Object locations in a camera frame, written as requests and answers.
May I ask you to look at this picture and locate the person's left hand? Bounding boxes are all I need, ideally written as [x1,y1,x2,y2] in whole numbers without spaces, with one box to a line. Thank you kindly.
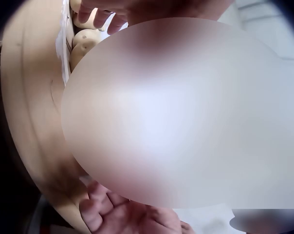
[78,0,236,35]

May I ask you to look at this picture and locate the beige wooden board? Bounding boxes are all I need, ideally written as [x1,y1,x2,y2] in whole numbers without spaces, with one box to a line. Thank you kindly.
[0,23,89,234]

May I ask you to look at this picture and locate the person's right hand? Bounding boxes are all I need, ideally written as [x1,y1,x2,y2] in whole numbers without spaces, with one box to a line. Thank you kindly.
[78,181,194,234]

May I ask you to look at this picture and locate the person's left fingers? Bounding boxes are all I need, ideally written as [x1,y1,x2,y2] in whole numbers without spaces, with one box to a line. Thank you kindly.
[78,5,128,35]

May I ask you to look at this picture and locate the white plastic bag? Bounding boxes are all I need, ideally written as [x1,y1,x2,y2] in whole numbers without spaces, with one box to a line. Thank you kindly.
[55,0,72,88]

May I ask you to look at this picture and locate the pale yellow potato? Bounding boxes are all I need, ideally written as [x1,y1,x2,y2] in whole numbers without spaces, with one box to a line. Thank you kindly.
[70,43,95,75]
[73,17,106,32]
[73,29,103,50]
[71,0,83,13]

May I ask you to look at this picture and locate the person's right fingers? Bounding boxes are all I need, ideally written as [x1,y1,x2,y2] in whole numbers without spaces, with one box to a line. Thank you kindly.
[78,181,130,234]

